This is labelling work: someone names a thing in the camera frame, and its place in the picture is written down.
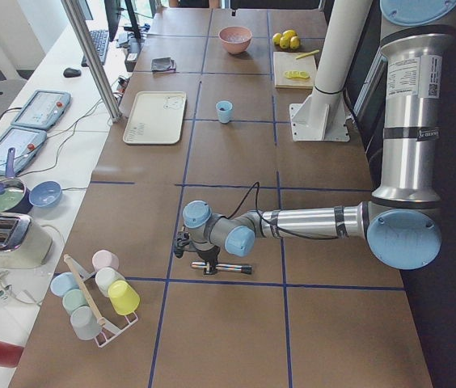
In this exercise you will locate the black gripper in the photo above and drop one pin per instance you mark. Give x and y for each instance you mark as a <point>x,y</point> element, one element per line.
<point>207,254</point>

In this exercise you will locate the steel muddler black tip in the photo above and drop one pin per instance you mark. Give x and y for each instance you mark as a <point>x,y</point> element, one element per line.
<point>239,268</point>

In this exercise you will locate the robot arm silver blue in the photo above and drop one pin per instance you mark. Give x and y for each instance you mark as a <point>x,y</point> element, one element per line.
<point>399,222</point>

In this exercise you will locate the pink bowl of ice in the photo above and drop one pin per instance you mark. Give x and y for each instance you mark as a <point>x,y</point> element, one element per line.
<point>235,39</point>

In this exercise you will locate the yellow cup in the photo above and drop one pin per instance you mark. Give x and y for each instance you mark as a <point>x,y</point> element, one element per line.
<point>124,298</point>

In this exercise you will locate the light blue plastic cup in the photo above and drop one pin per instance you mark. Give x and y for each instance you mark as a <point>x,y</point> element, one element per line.
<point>224,117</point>

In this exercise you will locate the white cup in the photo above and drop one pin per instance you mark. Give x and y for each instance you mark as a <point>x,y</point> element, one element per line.
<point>105,277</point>

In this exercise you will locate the pink cup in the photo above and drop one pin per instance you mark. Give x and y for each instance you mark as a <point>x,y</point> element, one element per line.
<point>105,259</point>

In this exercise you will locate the white cup rack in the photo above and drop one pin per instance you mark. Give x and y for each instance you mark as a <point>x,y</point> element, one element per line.
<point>102,309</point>

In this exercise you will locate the grey cup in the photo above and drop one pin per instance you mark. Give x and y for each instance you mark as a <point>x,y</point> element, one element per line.
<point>84,323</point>

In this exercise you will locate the mint green cup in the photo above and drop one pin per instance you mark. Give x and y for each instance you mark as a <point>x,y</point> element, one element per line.
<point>72,300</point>

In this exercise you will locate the light blue cup on rack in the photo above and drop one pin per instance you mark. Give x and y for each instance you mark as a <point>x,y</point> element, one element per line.
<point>63,283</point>

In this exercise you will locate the yellow lemon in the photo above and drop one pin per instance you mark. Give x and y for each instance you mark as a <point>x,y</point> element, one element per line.
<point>276,38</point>
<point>294,43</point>
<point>289,34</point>
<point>284,42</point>

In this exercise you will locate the wooden cutting board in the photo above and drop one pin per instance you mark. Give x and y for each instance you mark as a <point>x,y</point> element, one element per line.
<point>286,61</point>

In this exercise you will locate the grey folded cloth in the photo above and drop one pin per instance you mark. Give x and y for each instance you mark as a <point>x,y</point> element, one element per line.
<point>163,64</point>

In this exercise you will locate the lemon slices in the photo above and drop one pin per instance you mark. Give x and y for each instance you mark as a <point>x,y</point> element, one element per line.
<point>296,74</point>

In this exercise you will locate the yellow plastic knife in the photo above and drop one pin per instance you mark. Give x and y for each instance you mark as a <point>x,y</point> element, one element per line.
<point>303,55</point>

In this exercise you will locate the cream bear tray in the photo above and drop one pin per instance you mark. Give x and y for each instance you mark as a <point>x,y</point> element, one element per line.
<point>156,118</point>

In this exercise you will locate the black keyboard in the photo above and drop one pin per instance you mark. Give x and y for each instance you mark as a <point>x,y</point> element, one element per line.
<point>100,40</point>

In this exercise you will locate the black computer mouse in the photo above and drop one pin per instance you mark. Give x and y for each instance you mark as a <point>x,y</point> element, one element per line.
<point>71,73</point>

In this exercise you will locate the blue bowl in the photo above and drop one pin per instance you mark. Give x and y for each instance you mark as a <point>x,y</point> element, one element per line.
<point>46,194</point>

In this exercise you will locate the teach pendant far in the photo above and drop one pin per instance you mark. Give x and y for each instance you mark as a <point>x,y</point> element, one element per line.
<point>43,110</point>

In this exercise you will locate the teach pendant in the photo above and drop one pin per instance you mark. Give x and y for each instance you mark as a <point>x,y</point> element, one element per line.
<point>43,110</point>
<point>18,147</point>

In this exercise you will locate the blue saucepan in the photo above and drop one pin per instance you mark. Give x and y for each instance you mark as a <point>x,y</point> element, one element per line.
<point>14,193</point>

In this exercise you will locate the white toaster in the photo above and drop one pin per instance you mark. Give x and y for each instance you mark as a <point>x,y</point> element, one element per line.
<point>24,244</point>

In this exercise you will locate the teach pendant near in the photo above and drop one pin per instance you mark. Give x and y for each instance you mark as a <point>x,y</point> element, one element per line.
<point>18,147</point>

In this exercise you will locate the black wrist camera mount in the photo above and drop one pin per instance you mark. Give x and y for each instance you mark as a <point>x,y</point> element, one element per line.
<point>181,243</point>

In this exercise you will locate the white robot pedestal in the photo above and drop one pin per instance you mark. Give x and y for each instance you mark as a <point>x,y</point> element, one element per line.
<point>321,116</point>

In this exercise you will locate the aluminium frame post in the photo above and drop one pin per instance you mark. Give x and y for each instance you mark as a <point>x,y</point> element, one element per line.
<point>79,25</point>

